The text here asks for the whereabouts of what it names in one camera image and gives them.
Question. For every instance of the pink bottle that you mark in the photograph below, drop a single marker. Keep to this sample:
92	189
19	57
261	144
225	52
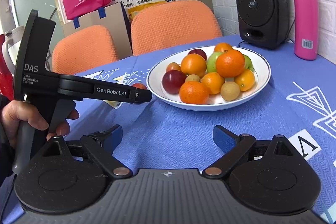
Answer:
305	16

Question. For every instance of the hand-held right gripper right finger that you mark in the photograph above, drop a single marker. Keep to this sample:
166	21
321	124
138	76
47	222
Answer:
223	138

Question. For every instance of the deep orange mandarin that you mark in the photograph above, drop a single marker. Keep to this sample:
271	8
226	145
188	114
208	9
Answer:
230	63
194	92

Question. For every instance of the small orange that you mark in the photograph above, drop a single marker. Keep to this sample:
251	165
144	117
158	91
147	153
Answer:
212	82

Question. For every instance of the person's left hand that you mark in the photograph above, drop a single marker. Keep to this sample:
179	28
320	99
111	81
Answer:
23	115

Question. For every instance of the bright red plum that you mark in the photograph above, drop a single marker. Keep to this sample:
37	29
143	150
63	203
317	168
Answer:
140	85

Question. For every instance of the white oval plate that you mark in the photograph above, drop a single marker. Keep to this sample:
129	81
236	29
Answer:
210	105

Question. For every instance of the dark red plum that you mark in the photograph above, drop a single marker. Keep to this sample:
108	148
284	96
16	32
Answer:
198	53
173	81

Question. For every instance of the brown longan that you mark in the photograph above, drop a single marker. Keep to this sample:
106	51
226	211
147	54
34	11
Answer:
230	91
192	78

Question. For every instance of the black speaker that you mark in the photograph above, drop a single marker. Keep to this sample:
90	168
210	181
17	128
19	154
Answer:
262	3

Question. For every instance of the red thermos jug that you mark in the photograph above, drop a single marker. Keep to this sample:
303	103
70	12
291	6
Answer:
5	74

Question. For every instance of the brown paper bag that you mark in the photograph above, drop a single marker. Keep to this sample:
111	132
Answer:
115	19

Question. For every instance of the white thermos jug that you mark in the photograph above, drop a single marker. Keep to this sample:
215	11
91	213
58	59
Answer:
17	33

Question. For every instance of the round green apple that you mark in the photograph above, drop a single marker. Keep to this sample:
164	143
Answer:
212	62

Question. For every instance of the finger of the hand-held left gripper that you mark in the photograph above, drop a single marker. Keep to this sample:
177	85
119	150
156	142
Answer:
141	95

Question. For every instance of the large orange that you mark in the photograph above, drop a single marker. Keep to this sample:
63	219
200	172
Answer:
193	65
223	47

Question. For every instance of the yellow snack bag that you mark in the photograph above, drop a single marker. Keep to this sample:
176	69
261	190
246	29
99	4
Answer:
136	12

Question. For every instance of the small yellow-orange kumquat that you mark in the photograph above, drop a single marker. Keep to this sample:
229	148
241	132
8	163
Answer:
244	79

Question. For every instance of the elongated green apple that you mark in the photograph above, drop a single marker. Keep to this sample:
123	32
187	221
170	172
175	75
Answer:
248	64

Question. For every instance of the blue printed tablecloth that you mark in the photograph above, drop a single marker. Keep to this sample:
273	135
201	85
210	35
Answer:
170	129

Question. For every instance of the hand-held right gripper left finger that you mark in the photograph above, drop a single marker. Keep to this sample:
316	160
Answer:
114	138

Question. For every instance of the red and yellow plum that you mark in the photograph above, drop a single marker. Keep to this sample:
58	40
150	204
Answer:
173	66

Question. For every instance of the orange chair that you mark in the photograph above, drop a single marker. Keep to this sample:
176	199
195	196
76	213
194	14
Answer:
173	27
84	48

